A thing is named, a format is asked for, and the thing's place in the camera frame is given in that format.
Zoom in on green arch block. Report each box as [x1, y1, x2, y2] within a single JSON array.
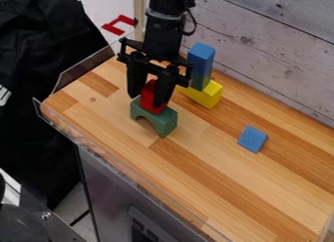
[[129, 96, 180, 139]]

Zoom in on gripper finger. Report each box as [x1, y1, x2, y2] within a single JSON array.
[[125, 52, 151, 100], [152, 68, 181, 109]]

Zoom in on blue triangular block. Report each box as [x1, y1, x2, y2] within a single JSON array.
[[235, 124, 271, 154]]

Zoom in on red cube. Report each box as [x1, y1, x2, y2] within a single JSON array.
[[139, 78, 170, 115]]

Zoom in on blue rectangular block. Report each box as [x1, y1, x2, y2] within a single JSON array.
[[187, 42, 217, 92]]

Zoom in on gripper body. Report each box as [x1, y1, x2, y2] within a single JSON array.
[[115, 19, 196, 89]]

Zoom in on yellow cube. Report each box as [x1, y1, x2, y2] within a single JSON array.
[[176, 79, 225, 110]]

